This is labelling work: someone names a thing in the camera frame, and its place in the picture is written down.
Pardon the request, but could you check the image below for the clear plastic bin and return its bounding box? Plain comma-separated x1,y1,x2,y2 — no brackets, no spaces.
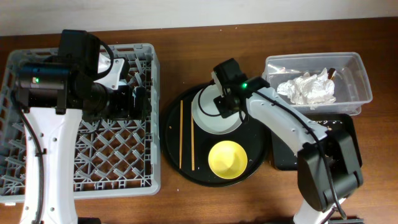
262,52,373,116

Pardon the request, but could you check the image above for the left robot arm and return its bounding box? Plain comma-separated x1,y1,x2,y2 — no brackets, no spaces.
11,29,150,223

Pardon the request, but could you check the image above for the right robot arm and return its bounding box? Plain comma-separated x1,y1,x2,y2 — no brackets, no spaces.
214,77,364,223

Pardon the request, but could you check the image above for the black camera cable right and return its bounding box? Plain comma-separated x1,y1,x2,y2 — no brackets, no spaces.
197,80,224,118

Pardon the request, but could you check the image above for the wooden chopstick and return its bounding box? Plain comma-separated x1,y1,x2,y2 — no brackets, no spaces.
179,100,183,170
190,102,195,171

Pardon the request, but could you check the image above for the black rectangular waste tray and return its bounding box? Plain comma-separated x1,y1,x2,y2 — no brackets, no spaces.
269,114,363,171

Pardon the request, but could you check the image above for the white plate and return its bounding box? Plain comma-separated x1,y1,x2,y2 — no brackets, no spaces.
193,85,242,134

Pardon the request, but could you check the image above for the wooden chopstick right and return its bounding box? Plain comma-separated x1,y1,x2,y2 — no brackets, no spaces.
190,102,195,171

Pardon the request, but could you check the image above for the grey dishwasher rack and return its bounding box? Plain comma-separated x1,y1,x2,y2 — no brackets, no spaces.
1,44,160,203

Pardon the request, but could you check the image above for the yellow bowl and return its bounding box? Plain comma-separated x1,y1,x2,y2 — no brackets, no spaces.
208,141,248,180

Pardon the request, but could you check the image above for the crumpled white paper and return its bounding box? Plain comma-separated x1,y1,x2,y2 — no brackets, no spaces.
277,68,336,105

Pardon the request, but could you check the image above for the wooden chopstick left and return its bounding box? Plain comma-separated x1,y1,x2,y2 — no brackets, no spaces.
179,100,183,170

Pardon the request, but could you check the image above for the round black tray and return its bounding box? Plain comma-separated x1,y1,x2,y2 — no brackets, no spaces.
160,85,271,187

